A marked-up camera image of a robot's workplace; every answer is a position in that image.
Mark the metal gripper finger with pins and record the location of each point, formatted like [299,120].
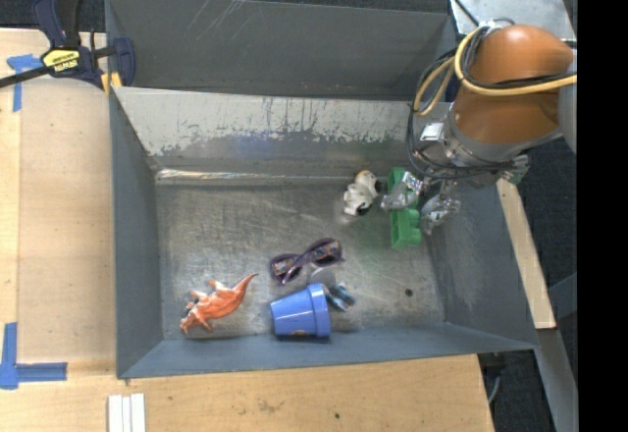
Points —
[437,214]
[402,194]

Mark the green flat block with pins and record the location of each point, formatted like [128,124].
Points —
[404,226]

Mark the white toy dog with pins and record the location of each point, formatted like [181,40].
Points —
[360,194]

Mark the purple sunglasses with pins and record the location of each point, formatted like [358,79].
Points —
[314,255]

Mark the grey and blue small toy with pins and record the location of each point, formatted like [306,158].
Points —
[338,295]

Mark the blue plastic cup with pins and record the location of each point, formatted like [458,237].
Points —
[299,314]

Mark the grey metal bin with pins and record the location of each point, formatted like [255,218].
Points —
[245,224]

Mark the orange toy dinosaur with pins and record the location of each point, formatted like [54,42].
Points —
[218,305]

